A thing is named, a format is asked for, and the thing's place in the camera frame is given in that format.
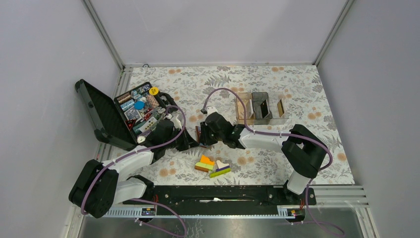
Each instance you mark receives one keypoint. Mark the brown leather card holder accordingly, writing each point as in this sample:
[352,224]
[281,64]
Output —
[198,133]

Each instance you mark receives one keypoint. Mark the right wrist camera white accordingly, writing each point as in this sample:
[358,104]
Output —
[208,110]

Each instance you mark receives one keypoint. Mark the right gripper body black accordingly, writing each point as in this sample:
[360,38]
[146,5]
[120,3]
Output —
[210,137]

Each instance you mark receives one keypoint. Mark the blue poker chip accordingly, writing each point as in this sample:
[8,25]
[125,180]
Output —
[139,105]

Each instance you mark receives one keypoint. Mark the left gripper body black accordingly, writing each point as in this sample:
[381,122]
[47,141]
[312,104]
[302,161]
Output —
[182,143]

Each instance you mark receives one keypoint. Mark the white purple green card stack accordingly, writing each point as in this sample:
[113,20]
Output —
[221,168]

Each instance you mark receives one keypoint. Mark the white dealer chip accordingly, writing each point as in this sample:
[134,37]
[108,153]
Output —
[140,139]

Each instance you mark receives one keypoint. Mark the orange green brown card stack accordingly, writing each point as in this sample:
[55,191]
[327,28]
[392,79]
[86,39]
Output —
[205,164]

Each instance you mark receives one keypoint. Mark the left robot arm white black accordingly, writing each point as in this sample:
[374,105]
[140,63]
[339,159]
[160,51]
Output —
[101,185]

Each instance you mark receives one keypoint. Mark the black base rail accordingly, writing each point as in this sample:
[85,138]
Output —
[214,200]

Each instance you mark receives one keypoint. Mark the yellow poker chip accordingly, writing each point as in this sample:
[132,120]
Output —
[154,91]

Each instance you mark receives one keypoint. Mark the black poker chip case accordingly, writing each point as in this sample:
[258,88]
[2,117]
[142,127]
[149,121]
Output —
[116,122]

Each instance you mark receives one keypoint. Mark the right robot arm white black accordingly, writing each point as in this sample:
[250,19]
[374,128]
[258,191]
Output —
[303,150]

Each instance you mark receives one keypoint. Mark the floral patterned table mat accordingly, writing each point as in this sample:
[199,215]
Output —
[190,87]

